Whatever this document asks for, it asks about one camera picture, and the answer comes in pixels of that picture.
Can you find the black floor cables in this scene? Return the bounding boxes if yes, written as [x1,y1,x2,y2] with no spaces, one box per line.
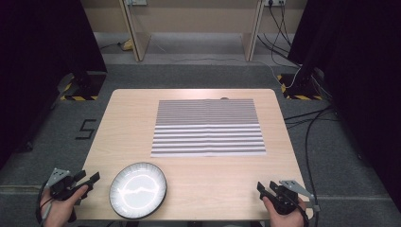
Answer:
[283,106,336,227]

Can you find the grey metal table bracket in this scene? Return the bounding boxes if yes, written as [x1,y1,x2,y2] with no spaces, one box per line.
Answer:
[305,200,322,213]

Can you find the stand base with hazard tape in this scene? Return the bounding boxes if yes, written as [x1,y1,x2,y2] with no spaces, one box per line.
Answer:
[59,71,107,102]
[276,73,325,101]

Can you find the black cables from power strip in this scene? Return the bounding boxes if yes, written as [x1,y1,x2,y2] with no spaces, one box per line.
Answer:
[256,3,301,68]

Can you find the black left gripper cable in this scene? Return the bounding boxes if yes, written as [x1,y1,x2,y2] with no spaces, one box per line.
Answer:
[35,181,54,225]

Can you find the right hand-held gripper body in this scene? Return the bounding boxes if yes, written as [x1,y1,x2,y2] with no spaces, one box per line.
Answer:
[269,179,317,216]

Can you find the black curtain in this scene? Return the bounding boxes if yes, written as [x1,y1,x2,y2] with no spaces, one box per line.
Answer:
[288,0,401,213]
[0,0,108,171]

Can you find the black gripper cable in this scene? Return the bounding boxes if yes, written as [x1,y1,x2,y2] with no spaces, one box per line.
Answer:
[35,181,54,225]
[291,194,311,227]

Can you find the dark-rimmed grey plate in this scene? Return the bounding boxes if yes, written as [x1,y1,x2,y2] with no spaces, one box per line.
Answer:
[108,161,168,220]

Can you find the grey striped placemat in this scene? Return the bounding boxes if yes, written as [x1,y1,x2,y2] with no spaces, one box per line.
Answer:
[149,98,268,158]

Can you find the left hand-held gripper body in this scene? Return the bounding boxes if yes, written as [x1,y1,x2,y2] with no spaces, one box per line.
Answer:
[46,167,87,201]

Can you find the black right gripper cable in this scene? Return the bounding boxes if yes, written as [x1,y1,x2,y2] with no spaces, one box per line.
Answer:
[291,194,311,227]

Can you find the beige wooden desk leg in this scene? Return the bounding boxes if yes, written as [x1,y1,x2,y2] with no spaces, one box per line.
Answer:
[118,0,152,62]
[241,0,266,62]

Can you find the person's left hand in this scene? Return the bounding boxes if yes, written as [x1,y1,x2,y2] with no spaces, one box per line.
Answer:
[39,184,90,227]

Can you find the thin black floor cable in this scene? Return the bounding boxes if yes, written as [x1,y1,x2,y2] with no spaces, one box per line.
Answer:
[99,41,123,51]

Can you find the white floor cable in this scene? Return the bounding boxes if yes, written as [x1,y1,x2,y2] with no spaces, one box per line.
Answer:
[150,41,303,90]

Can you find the person's right hand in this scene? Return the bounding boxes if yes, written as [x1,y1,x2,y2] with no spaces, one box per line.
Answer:
[262,195,309,227]

